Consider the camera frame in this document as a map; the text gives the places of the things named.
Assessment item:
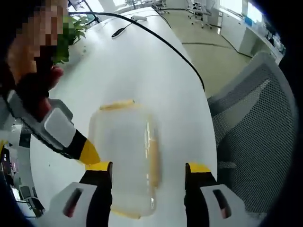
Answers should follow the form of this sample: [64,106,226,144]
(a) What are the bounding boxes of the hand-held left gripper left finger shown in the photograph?
[48,161,113,227]

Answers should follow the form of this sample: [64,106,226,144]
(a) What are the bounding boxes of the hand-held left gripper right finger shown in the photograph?
[184,162,248,227]

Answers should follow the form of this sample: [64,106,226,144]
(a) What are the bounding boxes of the clear box with yellow buckles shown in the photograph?
[89,99,164,219]

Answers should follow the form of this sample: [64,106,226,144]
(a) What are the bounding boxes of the grey mesh office chair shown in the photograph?
[207,51,298,213]

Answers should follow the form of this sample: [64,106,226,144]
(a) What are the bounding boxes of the potted green plant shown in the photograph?
[53,15,87,64]

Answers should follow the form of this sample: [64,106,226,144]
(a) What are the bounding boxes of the black flat device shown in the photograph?
[111,22,134,38]

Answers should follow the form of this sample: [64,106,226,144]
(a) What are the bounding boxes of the white swivel chair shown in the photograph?
[188,1,207,26]

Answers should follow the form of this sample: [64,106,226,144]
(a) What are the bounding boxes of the long black cable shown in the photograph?
[67,11,205,92]

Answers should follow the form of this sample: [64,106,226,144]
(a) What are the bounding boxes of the white wall cabinets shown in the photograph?
[220,9,285,62]

